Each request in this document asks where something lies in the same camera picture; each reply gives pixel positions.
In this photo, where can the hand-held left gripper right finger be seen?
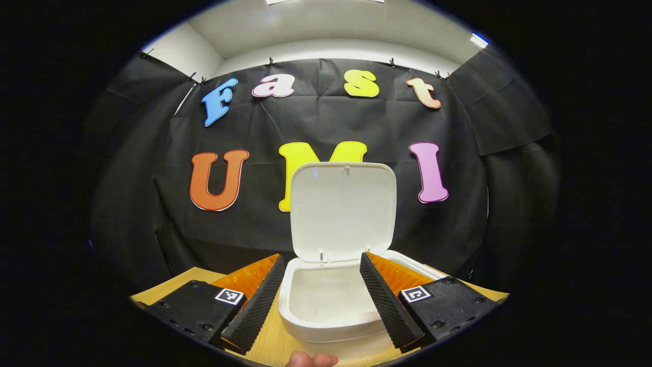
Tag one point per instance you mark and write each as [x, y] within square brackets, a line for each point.
[384, 306]

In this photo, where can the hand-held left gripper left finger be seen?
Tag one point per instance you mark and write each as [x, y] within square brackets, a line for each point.
[254, 306]

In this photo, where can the white desktop garbage bin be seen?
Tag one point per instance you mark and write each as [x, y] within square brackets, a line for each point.
[341, 214]

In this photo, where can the wooden desktop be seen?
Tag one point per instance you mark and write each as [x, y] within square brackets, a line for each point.
[270, 346]

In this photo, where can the black backdrop cloth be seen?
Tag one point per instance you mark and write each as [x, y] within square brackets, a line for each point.
[254, 229]

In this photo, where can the small ceiling light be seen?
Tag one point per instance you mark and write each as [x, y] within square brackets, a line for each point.
[479, 40]

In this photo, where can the ceiling light panel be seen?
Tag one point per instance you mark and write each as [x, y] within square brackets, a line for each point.
[326, 1]

